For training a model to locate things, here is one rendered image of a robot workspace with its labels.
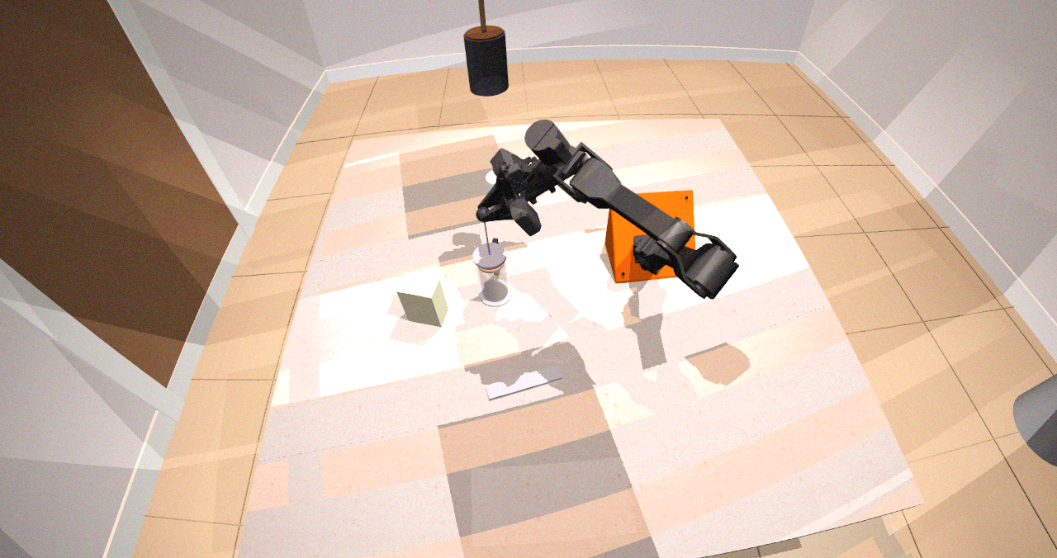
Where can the pale yellow rectangular block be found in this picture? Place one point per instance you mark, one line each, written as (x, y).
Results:
(422, 299)

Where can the glass french press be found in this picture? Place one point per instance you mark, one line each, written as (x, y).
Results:
(491, 268)

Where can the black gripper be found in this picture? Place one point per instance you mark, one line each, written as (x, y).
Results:
(509, 205)

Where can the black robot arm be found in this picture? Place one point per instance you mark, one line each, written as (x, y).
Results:
(705, 270)

